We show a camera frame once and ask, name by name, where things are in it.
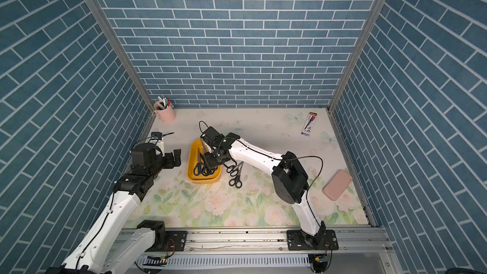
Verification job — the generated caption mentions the blue handled scissors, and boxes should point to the blue handled scissors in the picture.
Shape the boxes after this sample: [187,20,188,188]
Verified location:
[193,145,211,176]

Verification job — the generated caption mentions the aluminium corner post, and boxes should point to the aluminium corner post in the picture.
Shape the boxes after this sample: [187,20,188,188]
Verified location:
[84,0,153,112]
[328,0,386,114]

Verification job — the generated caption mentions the pink phone case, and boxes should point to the pink phone case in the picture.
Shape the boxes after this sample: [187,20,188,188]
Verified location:
[322,169,353,201]

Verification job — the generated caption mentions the yellow plastic storage box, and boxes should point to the yellow plastic storage box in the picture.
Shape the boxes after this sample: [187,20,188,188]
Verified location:
[186,139,222,185]

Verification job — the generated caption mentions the aluminium corner post left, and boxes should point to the aluminium corner post left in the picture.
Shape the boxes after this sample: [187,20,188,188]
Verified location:
[84,0,153,112]

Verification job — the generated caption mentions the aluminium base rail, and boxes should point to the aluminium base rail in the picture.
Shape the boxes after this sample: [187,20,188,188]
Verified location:
[113,228,393,256]

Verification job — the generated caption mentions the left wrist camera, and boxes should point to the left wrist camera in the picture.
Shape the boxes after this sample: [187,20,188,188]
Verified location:
[149,131,164,155]

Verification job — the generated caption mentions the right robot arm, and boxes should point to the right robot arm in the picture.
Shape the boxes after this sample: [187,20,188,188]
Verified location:
[200,127,339,252]

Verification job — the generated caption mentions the pen refill package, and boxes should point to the pen refill package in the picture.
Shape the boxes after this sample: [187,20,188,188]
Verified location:
[301,112,317,136]

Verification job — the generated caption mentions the aluminium corner post right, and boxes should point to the aluminium corner post right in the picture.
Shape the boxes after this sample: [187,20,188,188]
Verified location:
[328,0,386,114]

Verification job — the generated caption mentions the floral table mat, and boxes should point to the floral table mat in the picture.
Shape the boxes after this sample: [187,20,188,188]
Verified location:
[125,109,369,228]

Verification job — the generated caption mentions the black scissors pair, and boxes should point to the black scissors pair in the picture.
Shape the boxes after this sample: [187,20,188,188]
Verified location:
[228,174,242,189]
[227,161,244,177]

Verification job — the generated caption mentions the pink metal pen holder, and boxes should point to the pink metal pen holder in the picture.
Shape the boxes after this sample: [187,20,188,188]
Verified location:
[153,101,176,124]

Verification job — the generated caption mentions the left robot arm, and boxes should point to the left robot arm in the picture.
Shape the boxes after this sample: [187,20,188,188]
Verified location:
[46,141,181,273]

